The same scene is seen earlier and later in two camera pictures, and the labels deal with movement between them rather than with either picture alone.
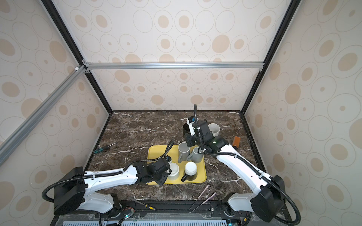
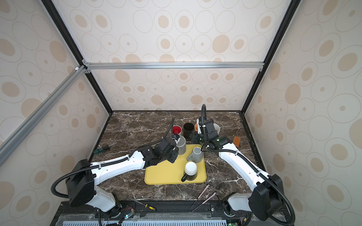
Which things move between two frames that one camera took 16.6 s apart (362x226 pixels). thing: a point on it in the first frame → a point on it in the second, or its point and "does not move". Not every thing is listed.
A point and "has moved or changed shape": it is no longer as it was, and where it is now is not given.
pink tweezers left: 193,203 does not move
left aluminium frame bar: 9,145 does not move
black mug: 185,129 does not move
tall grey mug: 184,151 has moved or changed shape
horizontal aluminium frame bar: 98,66 does not move
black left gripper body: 159,179 → 171,156
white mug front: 175,169 → 176,129
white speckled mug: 215,128 does not move
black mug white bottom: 191,172 does not move
